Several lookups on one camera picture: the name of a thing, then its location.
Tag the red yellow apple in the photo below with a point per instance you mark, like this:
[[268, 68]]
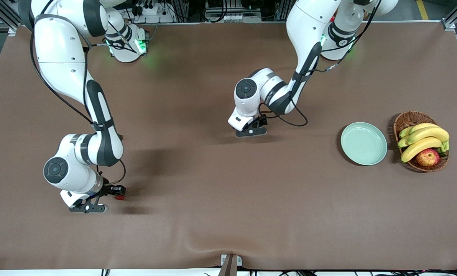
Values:
[[428, 158]]

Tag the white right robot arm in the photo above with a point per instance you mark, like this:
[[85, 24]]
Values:
[[60, 57]]

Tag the white power strip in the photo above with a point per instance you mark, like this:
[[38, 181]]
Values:
[[153, 9]]

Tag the metal bracket with pole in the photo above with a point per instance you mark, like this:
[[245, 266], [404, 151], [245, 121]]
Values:
[[230, 266]]

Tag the brown wicker basket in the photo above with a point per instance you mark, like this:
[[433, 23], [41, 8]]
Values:
[[408, 119]]

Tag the yellow banana bunch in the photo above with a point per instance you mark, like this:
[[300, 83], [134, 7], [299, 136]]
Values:
[[429, 134]]

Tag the large table cover mat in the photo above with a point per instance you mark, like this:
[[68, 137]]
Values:
[[228, 211]]

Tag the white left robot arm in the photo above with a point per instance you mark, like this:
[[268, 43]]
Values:
[[309, 30]]

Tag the electronics unit with connectors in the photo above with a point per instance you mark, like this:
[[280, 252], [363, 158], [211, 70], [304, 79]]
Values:
[[232, 17]]

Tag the light green round plate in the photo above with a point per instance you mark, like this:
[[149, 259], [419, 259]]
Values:
[[362, 149]]

